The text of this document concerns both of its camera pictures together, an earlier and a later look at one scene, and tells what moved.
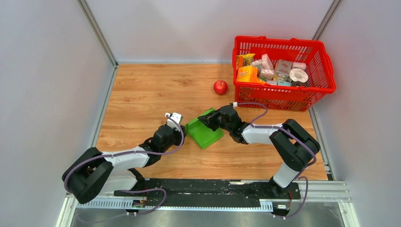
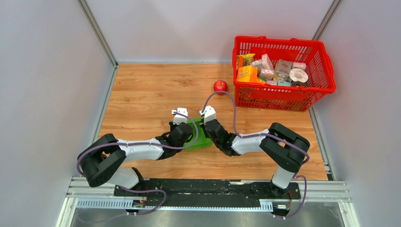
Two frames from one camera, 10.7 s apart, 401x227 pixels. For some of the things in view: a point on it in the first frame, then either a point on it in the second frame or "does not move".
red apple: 220,87 does not move
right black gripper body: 219,123 -> 218,144
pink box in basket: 268,73 does not move
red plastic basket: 322,80 does not move
